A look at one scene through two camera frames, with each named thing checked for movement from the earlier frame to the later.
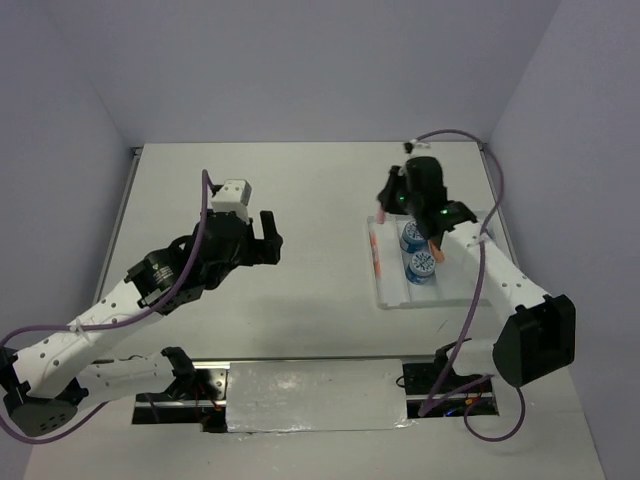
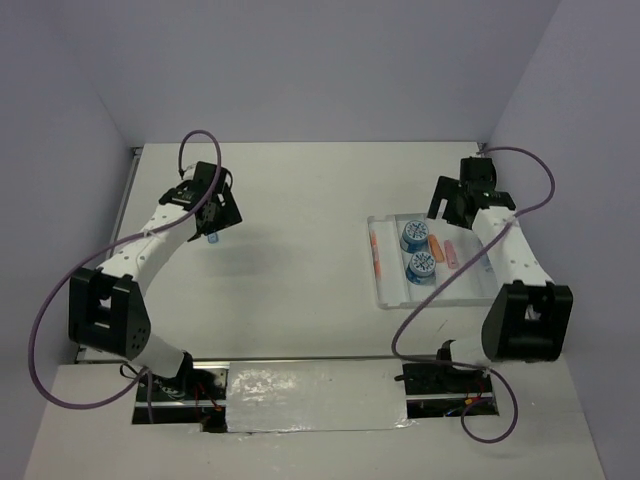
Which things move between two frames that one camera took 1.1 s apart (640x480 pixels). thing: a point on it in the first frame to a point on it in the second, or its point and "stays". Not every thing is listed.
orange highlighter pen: [376, 255] stays
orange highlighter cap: [439, 255] stays
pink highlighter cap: [380, 216] to [451, 255]
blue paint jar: [412, 239] stays
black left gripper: [258, 252] to [228, 215]
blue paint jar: [421, 268] stays
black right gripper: [386, 197] to [447, 188]
